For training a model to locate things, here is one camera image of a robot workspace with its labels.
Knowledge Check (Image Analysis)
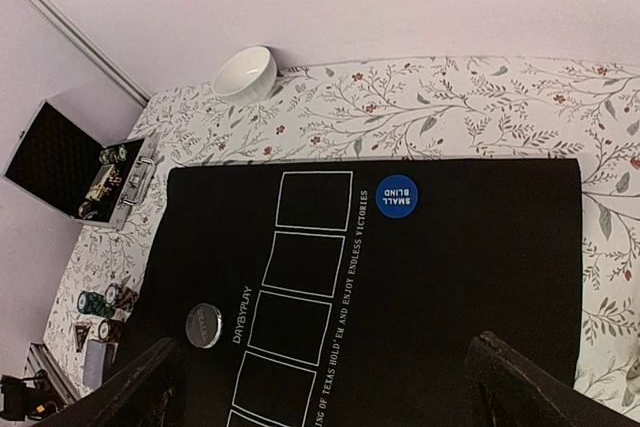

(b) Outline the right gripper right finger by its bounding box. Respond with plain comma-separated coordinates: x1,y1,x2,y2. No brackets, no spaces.
465,332,638,427

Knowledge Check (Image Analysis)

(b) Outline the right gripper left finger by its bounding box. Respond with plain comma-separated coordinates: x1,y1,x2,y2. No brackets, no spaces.
39,338,183,426

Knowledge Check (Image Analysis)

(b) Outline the clear dealer button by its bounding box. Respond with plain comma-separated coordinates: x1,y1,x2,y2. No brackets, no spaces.
185,303,223,349

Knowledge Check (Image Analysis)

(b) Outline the blue small blind button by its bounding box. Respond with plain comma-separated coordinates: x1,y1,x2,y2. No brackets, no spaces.
375,174,419,219

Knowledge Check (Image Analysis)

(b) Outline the blue card deck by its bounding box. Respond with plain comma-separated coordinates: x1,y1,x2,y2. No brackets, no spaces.
82,339,117,390

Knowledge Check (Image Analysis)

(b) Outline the red poker chip stack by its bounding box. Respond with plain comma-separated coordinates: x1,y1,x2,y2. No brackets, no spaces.
98,319,124,344

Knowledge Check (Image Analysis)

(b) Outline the black triangular marker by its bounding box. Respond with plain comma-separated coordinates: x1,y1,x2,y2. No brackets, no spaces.
73,322,93,353

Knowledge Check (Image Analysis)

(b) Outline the green poker chip stack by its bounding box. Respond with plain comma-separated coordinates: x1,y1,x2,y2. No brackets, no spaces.
76,291,115,319

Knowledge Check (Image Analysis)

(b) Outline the white poker chip stack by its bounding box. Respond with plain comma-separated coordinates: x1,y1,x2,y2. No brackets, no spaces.
104,283,124,309

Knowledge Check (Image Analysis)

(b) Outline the black poker mat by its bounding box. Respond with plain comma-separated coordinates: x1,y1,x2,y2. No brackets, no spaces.
115,159,583,426

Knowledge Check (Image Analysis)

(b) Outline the silver poker chip case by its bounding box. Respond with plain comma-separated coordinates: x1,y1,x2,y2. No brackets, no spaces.
3,101,159,230

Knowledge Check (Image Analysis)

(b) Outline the white ceramic bowl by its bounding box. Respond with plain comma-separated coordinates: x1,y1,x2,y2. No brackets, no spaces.
212,46,277,106

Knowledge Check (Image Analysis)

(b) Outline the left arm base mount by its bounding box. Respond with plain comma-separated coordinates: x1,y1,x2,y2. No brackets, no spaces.
1,375,51,421

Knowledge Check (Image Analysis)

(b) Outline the left aluminium frame post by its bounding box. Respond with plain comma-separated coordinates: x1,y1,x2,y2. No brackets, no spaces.
25,0,151,108

